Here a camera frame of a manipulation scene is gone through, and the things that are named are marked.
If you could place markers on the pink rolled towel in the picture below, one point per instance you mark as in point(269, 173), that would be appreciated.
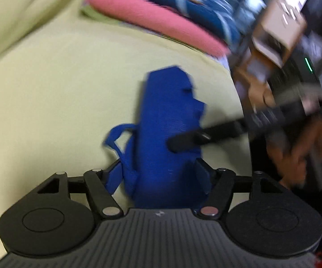
point(149, 14)

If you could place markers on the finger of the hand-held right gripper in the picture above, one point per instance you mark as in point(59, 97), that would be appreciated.
point(200, 139)

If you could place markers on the person's right hand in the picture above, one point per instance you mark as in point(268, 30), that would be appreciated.
point(289, 162)

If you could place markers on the blue shopping bag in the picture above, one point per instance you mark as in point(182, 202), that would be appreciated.
point(163, 111)

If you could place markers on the blue striped towel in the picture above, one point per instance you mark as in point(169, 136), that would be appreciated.
point(205, 8)

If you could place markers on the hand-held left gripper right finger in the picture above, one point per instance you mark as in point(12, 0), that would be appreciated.
point(204, 173)

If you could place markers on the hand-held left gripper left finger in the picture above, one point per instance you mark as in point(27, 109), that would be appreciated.
point(100, 192)

